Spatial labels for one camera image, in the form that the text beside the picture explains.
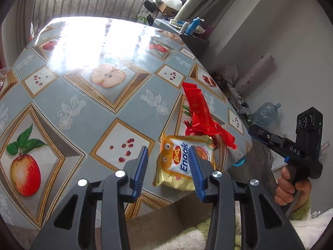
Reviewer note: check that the blue mesh basket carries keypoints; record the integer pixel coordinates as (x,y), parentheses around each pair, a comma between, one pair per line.
(239,162)

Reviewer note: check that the white plastic bag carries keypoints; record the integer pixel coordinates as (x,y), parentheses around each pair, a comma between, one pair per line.
(228,73)

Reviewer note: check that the metal window grille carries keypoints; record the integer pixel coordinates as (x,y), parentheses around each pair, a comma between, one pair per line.
(91,0)

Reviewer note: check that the beige curtain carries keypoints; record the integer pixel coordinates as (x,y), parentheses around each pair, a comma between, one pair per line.
(208,0)

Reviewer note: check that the person's right hand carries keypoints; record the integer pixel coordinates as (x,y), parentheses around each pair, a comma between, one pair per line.
(283,190)

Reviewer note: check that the fruit print tablecloth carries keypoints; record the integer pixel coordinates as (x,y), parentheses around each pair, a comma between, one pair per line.
(78,104)

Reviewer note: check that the large water jug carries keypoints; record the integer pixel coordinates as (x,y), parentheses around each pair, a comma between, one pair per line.
(265,114)

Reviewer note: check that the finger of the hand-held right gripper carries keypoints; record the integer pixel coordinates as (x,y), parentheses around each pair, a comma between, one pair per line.
(268,136)

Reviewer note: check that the person's right forearm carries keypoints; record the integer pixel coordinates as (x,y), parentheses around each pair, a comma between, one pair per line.
(307,226)

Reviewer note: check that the cardboard box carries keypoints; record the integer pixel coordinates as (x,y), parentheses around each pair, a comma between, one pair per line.
(169,9)

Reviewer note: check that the red wrapper packet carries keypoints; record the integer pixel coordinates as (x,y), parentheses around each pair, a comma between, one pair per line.
(200,109)

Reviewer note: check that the gold snack packet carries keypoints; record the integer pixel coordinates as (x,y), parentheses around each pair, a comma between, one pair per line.
(177,161)

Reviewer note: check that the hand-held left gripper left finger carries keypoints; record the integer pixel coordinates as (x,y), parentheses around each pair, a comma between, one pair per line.
(140,172)

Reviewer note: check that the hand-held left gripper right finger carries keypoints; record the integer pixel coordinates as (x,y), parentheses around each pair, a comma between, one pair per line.
(196,172)

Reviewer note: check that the blue spray bottle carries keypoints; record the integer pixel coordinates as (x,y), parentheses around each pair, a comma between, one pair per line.
(193,26)

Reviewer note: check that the pile of litter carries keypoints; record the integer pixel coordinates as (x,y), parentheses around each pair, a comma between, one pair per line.
(236,96)

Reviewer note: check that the small white bottle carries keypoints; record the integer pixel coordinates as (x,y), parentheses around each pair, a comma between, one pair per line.
(185,26)

